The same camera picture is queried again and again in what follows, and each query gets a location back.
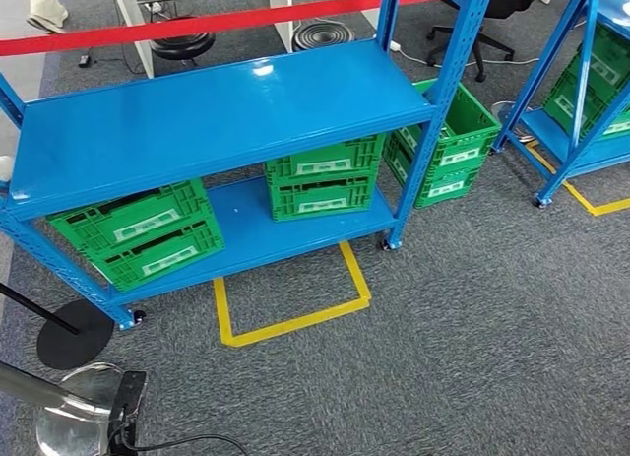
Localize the blue metal shelf rack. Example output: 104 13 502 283
492 0 630 211
0 0 496 331

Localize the yellow tape outline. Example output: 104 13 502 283
213 240 372 349
524 139 630 218

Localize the white desk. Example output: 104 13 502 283
109 0 295 81

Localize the red barrier tape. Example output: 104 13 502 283
0 0 518 57

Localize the silver round disc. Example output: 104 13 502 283
490 100 536 145

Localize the black office chair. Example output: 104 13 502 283
425 0 537 84

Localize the black slanted pole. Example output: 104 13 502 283
0 282 116 372

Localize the person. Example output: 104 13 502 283
23 0 70 35

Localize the black camera cable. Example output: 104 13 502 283
117 425 250 456

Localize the chrome base post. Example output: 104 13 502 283
0 359 130 456

